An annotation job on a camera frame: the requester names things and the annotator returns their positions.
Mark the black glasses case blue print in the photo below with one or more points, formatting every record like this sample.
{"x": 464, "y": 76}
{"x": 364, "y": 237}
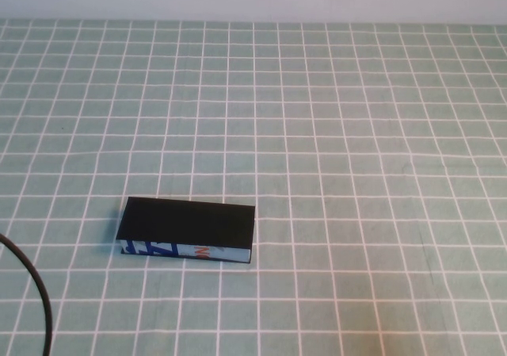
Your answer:
{"x": 190, "y": 221}

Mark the green white-checked tablecloth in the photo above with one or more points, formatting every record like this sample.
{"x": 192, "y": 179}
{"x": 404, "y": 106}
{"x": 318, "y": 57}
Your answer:
{"x": 356, "y": 134}

